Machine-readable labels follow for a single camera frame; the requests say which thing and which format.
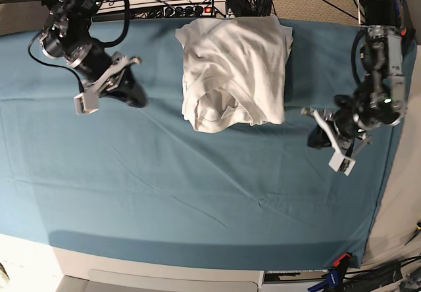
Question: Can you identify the teal table cloth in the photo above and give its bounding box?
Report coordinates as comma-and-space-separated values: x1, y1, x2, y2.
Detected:
1, 19, 401, 270

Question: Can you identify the black power strip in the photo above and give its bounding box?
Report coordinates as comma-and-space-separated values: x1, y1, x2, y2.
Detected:
131, 3, 228, 18

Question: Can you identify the orange blue clamp bottom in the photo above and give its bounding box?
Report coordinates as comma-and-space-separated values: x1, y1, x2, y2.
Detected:
307, 253, 353, 292

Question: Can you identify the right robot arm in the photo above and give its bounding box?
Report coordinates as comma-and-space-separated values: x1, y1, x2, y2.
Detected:
34, 0, 147, 114

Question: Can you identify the white T-shirt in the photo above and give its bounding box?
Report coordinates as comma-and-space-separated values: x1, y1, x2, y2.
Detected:
175, 16, 293, 134

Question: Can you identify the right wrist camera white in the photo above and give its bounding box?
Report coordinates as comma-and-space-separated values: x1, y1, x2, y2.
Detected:
74, 92, 99, 115

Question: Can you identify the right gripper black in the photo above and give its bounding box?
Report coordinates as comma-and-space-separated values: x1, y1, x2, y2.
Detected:
78, 50, 147, 108

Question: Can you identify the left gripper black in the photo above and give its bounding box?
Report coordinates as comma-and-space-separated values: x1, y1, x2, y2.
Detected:
301, 107, 374, 156

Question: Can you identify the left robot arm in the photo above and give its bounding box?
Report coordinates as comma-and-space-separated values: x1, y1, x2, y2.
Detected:
301, 0, 409, 157

